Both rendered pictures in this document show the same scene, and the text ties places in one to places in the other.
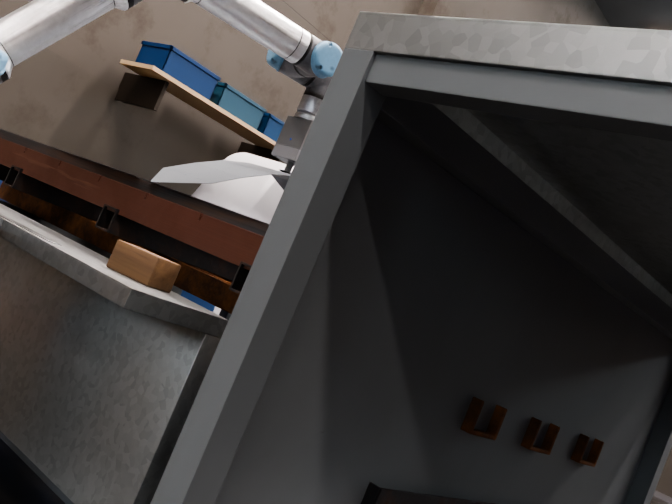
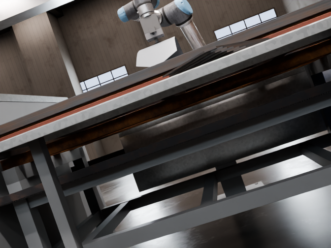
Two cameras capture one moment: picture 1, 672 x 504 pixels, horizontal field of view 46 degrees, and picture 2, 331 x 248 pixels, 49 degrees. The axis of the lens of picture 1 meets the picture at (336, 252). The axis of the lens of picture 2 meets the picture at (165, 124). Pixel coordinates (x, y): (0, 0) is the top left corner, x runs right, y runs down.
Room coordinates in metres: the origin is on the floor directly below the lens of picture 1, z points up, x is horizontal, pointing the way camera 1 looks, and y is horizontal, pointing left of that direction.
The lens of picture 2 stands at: (3.24, -0.85, 0.63)
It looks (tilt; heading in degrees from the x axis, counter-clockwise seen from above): 0 degrees down; 147
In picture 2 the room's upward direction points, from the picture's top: 20 degrees counter-clockwise
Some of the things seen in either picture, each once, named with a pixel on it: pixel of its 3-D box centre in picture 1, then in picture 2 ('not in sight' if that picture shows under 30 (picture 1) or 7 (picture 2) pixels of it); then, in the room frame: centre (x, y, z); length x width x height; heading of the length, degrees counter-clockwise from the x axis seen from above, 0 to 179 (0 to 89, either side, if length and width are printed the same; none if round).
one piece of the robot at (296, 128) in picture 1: (304, 142); (150, 26); (1.85, 0.17, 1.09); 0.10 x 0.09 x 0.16; 139
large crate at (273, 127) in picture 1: (270, 132); not in sight; (6.49, 0.89, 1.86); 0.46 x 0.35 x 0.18; 140
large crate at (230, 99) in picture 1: (228, 104); not in sight; (6.08, 1.23, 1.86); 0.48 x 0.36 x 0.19; 140
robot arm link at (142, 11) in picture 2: (314, 110); (145, 11); (1.85, 0.18, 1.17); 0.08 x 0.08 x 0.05
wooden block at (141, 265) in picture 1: (143, 266); not in sight; (1.30, 0.28, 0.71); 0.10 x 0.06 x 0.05; 60
